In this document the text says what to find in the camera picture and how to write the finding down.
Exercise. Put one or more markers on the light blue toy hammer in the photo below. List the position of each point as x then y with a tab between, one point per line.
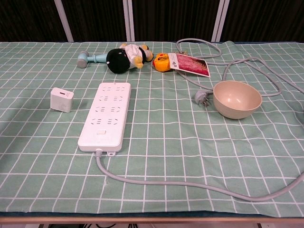
82	60

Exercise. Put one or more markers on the white charger adapter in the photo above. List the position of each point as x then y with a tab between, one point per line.
60	101

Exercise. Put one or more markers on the red picture card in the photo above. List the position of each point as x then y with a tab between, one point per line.
192	65

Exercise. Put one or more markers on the yellow orange duck toy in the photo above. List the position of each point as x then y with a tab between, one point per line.
161	64

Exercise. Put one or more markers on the white power strip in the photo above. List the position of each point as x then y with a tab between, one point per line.
104	133

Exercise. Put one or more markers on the black-headed plush doll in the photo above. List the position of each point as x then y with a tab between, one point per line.
118	61

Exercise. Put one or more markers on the white frame post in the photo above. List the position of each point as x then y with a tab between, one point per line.
220	19
63	19
128	19

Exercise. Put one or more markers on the beige bowl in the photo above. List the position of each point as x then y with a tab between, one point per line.
237	109

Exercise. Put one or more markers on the green checked tablecloth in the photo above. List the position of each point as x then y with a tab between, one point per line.
166	142

